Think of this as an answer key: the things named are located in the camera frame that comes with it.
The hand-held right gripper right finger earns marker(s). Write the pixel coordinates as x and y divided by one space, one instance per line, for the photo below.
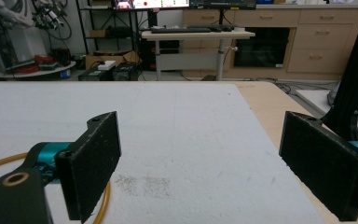
323 165

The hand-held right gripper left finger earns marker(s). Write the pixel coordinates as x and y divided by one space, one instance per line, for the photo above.
88 168

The yellow rubber tube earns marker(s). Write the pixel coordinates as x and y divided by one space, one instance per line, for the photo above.
105 202

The black metal stand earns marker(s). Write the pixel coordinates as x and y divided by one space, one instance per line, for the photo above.
352 77

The dark green equipment case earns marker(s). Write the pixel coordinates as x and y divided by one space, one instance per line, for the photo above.
93 75

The white foam table mat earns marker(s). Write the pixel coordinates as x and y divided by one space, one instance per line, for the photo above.
180 130

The black equipment case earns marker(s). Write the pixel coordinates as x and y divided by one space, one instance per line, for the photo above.
126 72

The small white box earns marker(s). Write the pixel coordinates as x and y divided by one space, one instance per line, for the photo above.
106 65

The round white side table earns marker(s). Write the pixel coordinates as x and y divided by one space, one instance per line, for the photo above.
34 73

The brown cardboard box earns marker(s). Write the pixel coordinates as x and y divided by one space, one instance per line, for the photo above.
118 57

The red tool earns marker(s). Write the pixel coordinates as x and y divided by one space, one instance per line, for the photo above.
43 58

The light wooden drawer cabinet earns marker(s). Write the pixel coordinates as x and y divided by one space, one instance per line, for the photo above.
323 40

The black metal shelf rack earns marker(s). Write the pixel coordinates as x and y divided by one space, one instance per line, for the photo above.
105 31

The black keyboard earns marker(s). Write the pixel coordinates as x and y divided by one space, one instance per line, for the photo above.
180 30
213 27

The beige standing desk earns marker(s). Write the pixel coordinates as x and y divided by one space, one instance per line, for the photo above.
199 35

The computer monitor with bright screen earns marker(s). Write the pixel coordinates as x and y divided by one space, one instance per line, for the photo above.
155 3

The computer monitor with dark screen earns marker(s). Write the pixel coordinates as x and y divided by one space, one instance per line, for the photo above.
223 3

